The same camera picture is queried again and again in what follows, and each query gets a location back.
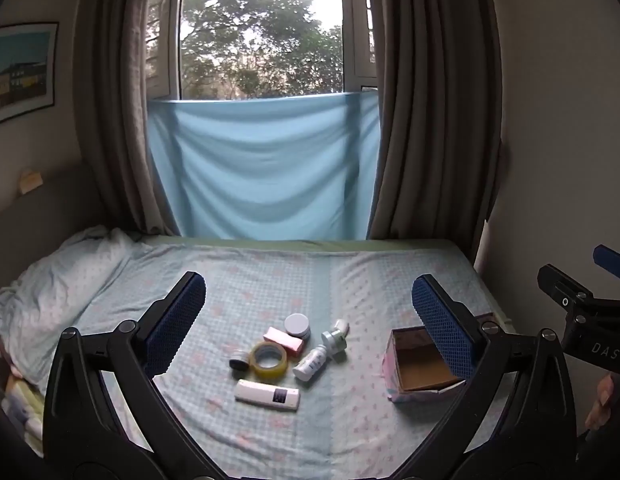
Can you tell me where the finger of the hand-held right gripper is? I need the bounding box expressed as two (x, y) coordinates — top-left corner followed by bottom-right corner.
(537, 263), (594, 314)
(592, 244), (620, 284)

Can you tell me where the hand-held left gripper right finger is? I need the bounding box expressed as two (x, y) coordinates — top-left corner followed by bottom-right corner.
(405, 274), (578, 480)

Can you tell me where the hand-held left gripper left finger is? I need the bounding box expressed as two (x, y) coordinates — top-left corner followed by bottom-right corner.
(42, 271), (225, 480)

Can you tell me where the cardboard box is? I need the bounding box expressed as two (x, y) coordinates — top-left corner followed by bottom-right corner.
(382, 312), (496, 404)

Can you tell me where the person's right hand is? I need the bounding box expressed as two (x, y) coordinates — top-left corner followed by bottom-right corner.
(584, 375), (616, 432)

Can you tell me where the yellow tape roll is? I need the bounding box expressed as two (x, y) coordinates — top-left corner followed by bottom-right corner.
(249, 342), (289, 380)

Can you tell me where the white flat tube dark label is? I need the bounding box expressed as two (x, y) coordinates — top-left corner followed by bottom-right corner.
(234, 379), (301, 412)

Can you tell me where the small red pink box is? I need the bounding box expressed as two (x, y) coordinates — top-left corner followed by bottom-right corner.
(263, 326), (305, 359)

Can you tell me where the pale blue crumpled quilt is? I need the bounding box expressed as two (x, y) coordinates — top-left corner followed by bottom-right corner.
(0, 226), (141, 386)

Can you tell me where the white round cream jar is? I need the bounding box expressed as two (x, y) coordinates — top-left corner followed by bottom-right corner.
(284, 313), (311, 339)

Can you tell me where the checked bow print bed sheet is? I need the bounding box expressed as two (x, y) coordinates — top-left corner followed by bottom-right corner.
(15, 237), (513, 480)

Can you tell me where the white plastic bottle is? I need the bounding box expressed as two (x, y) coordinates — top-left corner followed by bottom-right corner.
(292, 344), (329, 382)

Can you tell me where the stack of folded cloths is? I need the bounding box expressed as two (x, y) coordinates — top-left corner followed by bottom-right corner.
(2, 372), (47, 457)

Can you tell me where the light blue hanging cloth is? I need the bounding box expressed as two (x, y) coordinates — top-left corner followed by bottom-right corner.
(147, 91), (381, 241)

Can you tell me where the brown curtain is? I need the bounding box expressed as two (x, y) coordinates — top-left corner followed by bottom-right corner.
(72, 0), (187, 237)
(364, 0), (505, 263)

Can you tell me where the window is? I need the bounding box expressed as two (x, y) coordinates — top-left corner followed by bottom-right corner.
(144, 0), (381, 102)

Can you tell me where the framed wall picture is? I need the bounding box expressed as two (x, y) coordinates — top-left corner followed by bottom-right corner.
(0, 21), (60, 128)

